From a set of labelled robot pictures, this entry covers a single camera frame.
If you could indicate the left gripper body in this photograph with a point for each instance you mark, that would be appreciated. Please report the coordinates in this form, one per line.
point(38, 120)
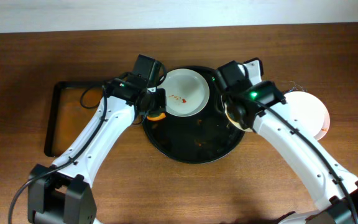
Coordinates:
point(153, 104)

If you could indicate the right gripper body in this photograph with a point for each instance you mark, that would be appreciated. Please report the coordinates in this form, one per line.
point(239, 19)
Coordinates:
point(233, 111)

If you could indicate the cream plate with sauce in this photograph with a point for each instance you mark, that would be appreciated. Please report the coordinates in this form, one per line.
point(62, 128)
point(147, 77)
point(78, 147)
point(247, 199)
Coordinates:
point(236, 124)

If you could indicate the orange green scrub sponge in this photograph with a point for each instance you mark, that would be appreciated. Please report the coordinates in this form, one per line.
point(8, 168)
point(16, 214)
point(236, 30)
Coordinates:
point(156, 117)

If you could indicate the grey-white plate with sauce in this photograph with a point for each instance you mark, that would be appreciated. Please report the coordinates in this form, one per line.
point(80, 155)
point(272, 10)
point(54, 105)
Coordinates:
point(187, 92)

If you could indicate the white plate with sauce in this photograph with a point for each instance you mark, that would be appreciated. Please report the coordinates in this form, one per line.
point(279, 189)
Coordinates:
point(310, 111)

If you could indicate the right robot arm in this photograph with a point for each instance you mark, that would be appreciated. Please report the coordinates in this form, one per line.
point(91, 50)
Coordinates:
point(333, 188)

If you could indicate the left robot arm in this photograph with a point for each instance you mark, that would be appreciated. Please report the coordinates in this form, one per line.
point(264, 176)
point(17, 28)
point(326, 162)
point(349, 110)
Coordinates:
point(62, 192)

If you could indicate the round black serving tray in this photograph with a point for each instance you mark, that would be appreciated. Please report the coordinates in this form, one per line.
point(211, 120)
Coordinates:
point(198, 139)

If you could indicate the black rectangular water tray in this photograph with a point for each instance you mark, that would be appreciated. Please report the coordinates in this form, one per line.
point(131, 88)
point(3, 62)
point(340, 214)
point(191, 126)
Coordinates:
point(67, 117)

